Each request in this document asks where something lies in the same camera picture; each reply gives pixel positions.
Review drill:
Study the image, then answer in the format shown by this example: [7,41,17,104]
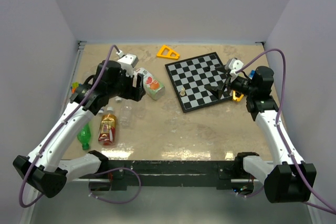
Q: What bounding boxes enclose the yellow triangle toy right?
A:
[232,90,244,102]

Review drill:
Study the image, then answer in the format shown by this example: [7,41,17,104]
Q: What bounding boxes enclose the yellow triangle toy far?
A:
[156,45,180,60]

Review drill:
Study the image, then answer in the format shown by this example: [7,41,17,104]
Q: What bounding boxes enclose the blue toy blocks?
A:
[249,70,255,78]

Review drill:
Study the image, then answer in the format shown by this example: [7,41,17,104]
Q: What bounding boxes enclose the red label tea bottle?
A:
[98,107,117,146]

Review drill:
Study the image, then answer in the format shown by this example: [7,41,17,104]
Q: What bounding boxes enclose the colourful toy car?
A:
[71,82,79,94]

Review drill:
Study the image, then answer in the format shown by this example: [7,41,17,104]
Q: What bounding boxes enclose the yellow triangle toy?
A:
[232,90,244,102]
[156,45,180,60]

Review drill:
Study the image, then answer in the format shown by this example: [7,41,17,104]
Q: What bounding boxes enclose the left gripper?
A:
[108,69,146,101]

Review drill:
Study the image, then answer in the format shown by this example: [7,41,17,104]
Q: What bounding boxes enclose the green plastic bottle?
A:
[77,124,91,151]

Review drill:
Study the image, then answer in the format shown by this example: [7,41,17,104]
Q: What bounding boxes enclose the white chess piece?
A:
[180,87,185,96]

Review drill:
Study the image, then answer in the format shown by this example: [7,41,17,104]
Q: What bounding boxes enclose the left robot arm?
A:
[13,59,145,198]

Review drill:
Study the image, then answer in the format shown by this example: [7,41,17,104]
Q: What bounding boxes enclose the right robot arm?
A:
[205,66,317,203]

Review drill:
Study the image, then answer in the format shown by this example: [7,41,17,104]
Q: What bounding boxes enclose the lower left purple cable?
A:
[88,166,144,205]

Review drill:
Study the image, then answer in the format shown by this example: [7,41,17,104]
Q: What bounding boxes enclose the chessboard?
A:
[165,52,232,113]

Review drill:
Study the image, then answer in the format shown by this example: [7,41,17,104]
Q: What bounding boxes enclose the purple cable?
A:
[88,166,144,205]
[18,45,123,208]
[235,48,336,214]

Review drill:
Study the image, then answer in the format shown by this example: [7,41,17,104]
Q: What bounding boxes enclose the clear Pocari bottle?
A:
[119,100,132,128]

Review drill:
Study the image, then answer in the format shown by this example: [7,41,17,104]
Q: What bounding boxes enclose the black table front rail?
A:
[85,160,258,194]

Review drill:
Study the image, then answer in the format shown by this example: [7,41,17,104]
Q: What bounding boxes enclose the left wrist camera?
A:
[117,50,139,76]

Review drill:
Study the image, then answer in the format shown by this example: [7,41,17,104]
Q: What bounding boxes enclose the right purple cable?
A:
[235,48,336,214]

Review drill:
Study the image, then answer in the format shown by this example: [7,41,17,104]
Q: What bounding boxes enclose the grapefruit tea bottle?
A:
[136,67,165,100]

